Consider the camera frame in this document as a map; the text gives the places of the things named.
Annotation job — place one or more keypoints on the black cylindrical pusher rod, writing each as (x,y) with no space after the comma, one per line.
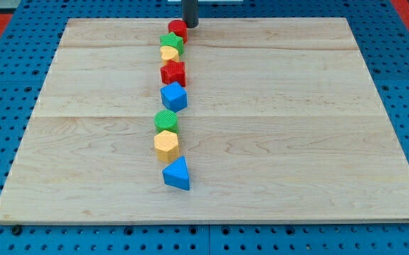
(190,13)

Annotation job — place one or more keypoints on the red cylinder block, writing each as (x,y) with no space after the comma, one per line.
(180,28)

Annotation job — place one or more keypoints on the green star block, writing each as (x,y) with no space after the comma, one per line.
(172,40)

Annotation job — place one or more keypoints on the red star block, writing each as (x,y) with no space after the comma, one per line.
(173,72)

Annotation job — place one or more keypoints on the yellow heart block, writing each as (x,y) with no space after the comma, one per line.
(169,53)

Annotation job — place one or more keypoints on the blue cube block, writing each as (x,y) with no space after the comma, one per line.
(174,97)

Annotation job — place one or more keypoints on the green cylinder block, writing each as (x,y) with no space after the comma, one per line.
(166,120)

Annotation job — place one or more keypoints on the yellow hexagon block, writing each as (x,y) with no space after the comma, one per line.
(166,145)

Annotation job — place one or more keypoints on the light wooden board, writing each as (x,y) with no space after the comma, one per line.
(284,125)

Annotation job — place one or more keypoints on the blue triangle block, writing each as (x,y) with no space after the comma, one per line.
(176,174)

